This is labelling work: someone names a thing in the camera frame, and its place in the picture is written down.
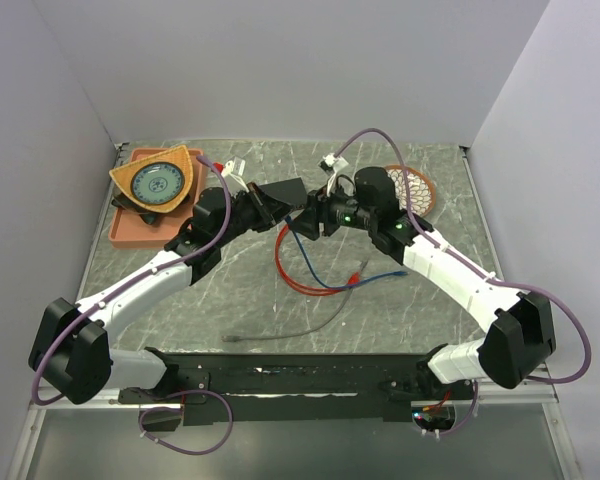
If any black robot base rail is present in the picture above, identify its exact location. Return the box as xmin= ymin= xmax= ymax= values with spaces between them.
xmin=118 ymin=353 xmax=474 ymax=426

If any dark dish under basket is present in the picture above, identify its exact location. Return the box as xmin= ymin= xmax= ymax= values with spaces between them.
xmin=111 ymin=186 xmax=160 ymax=226

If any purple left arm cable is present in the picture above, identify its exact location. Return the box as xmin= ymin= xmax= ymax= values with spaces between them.
xmin=32 ymin=153 xmax=232 ymax=406

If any blue patterned round plate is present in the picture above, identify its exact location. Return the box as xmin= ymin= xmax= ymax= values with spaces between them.
xmin=131 ymin=162 xmax=185 ymax=205

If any blue ethernet cable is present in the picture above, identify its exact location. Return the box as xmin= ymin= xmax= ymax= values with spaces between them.
xmin=284 ymin=214 xmax=410 ymax=290

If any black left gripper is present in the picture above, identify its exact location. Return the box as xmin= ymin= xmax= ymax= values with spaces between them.
xmin=215 ymin=182 xmax=295 ymax=248

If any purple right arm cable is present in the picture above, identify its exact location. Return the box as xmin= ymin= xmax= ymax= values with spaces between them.
xmin=334 ymin=128 xmax=592 ymax=385

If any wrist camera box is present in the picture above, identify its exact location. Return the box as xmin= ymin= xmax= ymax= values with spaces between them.
xmin=214 ymin=156 xmax=247 ymax=190
xmin=319 ymin=153 xmax=349 ymax=176

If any woven triangular basket plate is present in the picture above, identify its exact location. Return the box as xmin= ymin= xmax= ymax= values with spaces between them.
xmin=109 ymin=145 xmax=195 ymax=214

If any floral patterned plate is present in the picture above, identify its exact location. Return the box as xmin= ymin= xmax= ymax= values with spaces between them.
xmin=384 ymin=164 xmax=436 ymax=217

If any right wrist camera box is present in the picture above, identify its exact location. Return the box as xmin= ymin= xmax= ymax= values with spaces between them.
xmin=319 ymin=153 xmax=349 ymax=176

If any grey ethernet cable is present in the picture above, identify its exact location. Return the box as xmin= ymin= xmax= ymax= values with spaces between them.
xmin=222 ymin=258 xmax=372 ymax=343

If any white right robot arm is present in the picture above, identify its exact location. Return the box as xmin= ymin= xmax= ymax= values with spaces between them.
xmin=289 ymin=167 xmax=555 ymax=399

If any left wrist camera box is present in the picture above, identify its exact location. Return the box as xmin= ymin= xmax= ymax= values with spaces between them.
xmin=214 ymin=156 xmax=247 ymax=190

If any black network switch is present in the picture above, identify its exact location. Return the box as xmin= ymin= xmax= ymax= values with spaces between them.
xmin=259 ymin=178 xmax=307 ymax=220

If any pink plastic tray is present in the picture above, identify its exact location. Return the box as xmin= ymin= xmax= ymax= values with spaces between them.
xmin=109 ymin=144 xmax=208 ymax=249

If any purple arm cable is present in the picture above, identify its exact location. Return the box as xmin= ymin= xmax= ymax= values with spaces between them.
xmin=32 ymin=153 xmax=232 ymax=406
xmin=334 ymin=128 xmax=592 ymax=385

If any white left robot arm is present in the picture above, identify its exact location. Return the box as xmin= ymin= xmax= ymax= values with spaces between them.
xmin=29 ymin=178 xmax=306 ymax=405

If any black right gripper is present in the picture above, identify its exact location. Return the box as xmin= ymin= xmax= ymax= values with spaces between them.
xmin=287 ymin=178 xmax=376 ymax=242

